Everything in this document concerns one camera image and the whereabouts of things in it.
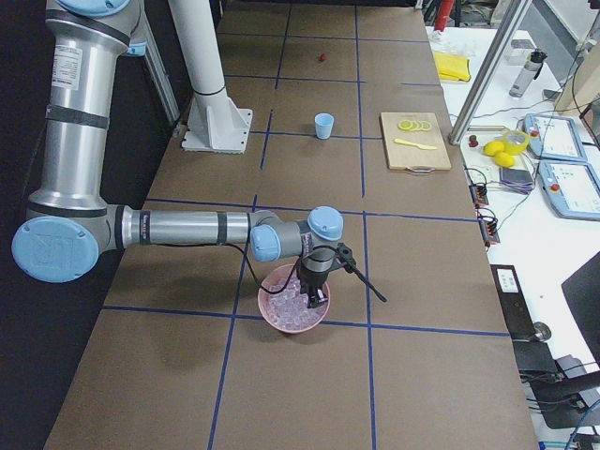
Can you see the aluminium frame post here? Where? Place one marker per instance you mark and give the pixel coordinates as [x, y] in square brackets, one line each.
[511, 21]

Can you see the pink bowl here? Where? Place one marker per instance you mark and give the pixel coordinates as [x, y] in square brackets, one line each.
[276, 282]

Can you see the upper teach pendant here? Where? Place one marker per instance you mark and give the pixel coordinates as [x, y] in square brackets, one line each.
[553, 137]

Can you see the yellow plastic knife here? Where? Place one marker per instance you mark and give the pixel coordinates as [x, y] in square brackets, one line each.
[418, 145]

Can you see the whole lemon lower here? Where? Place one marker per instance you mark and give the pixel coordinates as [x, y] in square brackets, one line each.
[504, 160]

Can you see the wooden cutting board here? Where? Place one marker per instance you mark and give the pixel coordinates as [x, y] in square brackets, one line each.
[406, 158]

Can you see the yellow tape roll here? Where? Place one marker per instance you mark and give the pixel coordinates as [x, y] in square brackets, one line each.
[515, 141]

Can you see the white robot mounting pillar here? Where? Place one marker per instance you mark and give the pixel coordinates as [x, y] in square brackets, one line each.
[214, 122]

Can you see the grey water bottle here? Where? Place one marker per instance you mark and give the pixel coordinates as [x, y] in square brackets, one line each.
[530, 72]

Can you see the teach pendant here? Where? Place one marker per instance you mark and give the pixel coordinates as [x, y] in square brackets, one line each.
[572, 188]
[553, 137]

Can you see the light blue plastic cup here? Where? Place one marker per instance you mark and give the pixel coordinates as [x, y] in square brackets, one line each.
[324, 123]

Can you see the whole lemon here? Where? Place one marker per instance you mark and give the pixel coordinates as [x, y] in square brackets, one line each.
[493, 148]
[504, 160]

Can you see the whole lemon upper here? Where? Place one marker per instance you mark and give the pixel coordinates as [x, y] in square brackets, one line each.
[493, 148]

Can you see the yellow cloth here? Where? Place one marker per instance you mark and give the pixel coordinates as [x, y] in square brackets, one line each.
[452, 67]

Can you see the lower teach pendant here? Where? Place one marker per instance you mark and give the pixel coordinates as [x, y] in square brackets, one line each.
[572, 188]

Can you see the black monitor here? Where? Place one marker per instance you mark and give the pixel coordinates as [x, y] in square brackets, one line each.
[581, 292]

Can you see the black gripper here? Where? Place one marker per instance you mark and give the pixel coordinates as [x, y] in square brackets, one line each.
[312, 279]

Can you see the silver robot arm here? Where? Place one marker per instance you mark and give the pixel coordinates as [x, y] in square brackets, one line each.
[69, 225]

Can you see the dark purple phone wallet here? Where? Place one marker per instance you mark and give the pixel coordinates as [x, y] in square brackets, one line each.
[520, 181]

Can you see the lemon slices row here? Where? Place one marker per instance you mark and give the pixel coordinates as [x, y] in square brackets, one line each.
[414, 125]

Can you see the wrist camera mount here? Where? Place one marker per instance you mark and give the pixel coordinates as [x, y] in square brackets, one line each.
[345, 258]

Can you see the clear ice cubes pile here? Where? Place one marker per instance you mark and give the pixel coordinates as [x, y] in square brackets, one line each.
[288, 310]

